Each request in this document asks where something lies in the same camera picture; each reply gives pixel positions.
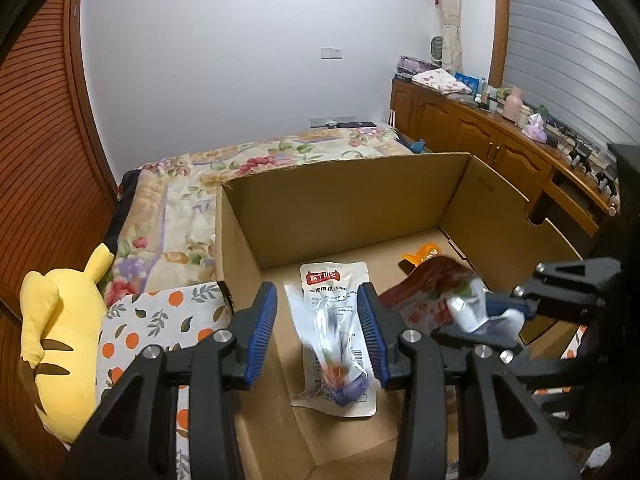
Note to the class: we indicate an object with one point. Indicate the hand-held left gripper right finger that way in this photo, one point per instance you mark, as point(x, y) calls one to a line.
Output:
point(372, 332)

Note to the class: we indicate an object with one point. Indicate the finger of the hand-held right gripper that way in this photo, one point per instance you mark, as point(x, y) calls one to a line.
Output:
point(560, 285)
point(465, 336)

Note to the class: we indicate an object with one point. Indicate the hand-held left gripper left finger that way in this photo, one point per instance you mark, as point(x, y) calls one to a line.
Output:
point(260, 330)

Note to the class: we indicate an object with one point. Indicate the white packet with red snack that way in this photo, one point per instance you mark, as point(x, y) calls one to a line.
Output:
point(440, 295)

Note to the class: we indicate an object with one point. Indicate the white packet with blue edge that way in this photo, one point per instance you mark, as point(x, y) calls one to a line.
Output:
point(320, 330)

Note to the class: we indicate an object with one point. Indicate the white packet with red label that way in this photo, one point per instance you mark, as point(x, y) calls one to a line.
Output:
point(330, 277)

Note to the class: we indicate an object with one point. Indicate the orange snack packet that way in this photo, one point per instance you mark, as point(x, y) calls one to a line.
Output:
point(422, 255)

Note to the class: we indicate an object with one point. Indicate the brown cardboard box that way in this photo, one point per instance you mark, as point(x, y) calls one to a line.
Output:
point(350, 210)

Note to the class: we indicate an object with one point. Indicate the orange-print bed sheet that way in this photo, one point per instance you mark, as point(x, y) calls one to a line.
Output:
point(165, 320)

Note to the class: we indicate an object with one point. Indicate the black gadget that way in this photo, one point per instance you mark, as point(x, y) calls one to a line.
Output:
point(580, 154)

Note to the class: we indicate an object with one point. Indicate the purple tissue pack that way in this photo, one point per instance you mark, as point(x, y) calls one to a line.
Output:
point(535, 127)

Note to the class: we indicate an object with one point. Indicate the floral quilt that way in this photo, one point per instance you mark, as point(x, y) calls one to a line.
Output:
point(225, 170)

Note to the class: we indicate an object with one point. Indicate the wooden cabinet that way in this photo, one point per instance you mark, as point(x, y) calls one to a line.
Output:
point(475, 130)

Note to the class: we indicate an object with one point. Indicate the pink bottle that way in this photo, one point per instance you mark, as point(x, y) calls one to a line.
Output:
point(512, 105)

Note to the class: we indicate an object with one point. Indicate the teal object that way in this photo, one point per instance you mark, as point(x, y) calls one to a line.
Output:
point(419, 145)

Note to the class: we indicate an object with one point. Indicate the yellow plush toy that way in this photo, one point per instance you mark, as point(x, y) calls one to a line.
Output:
point(60, 340)

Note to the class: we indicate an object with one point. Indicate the black flat device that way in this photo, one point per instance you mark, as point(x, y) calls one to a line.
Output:
point(356, 124)

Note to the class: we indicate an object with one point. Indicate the blue box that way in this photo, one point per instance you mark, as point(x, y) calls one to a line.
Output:
point(469, 81)

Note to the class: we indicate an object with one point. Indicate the grey window blind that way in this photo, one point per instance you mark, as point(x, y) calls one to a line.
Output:
point(560, 50)

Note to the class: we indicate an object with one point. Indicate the folded floral cloth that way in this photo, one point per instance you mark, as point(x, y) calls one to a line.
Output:
point(440, 81)

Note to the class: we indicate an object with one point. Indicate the purple patterned bag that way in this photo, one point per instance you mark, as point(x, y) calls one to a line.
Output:
point(415, 64)

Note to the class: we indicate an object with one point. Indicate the small white fan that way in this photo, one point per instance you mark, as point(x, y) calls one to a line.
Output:
point(438, 50)

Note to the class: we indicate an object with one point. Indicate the red-brown louvered wardrobe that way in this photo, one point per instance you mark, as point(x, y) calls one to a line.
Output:
point(45, 135)

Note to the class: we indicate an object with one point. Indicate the pale patterned curtain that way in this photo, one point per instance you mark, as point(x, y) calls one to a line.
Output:
point(450, 10)

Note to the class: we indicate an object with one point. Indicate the wooden window frame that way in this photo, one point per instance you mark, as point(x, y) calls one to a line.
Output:
point(498, 20)

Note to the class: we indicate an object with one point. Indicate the white wall switch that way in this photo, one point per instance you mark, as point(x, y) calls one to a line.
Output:
point(331, 52)

